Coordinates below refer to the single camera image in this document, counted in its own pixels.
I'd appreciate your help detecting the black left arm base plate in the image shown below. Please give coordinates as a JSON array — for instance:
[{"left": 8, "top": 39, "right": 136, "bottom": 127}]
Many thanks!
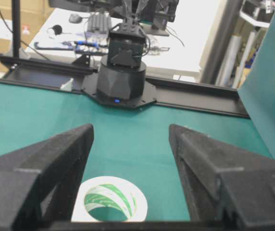
[{"left": 81, "top": 74, "right": 157, "bottom": 109}]

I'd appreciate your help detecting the black aluminium frame rail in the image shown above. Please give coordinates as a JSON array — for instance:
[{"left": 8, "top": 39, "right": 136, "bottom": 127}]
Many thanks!
[{"left": 0, "top": 54, "right": 249, "bottom": 118}]

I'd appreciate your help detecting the white desk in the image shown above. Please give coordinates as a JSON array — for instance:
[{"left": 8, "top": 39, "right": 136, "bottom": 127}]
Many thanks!
[{"left": 30, "top": 8, "right": 200, "bottom": 76}]

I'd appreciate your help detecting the cardboard box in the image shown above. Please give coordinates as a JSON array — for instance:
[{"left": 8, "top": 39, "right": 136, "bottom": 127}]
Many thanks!
[{"left": 0, "top": 0, "right": 54, "bottom": 54}]

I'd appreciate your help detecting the white duct tape roll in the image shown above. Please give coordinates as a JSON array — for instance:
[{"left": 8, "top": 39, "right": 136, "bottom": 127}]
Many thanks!
[{"left": 71, "top": 176, "right": 148, "bottom": 222}]

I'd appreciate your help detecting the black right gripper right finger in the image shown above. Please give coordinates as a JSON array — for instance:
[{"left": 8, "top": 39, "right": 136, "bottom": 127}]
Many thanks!
[{"left": 169, "top": 124, "right": 275, "bottom": 231}]

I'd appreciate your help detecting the green backdrop sheet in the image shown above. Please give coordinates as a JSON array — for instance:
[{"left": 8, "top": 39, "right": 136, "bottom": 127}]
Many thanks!
[{"left": 237, "top": 0, "right": 275, "bottom": 167}]

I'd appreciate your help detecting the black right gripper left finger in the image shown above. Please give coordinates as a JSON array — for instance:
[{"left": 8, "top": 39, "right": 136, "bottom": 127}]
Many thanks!
[{"left": 0, "top": 124, "right": 94, "bottom": 231}]

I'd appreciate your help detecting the grey computer mouse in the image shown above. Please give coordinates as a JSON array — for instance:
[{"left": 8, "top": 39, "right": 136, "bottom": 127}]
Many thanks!
[{"left": 68, "top": 13, "right": 83, "bottom": 24}]

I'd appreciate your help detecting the black vertical stand pole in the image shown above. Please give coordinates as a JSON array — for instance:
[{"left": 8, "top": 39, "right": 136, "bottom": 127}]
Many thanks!
[{"left": 11, "top": 0, "right": 21, "bottom": 58}]

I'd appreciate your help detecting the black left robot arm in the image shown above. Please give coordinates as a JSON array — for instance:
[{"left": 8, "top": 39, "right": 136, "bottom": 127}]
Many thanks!
[{"left": 94, "top": 0, "right": 178, "bottom": 108}]

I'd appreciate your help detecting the green table cloth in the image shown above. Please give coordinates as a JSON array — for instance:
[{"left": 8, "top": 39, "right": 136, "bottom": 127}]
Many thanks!
[{"left": 0, "top": 84, "right": 270, "bottom": 221}]

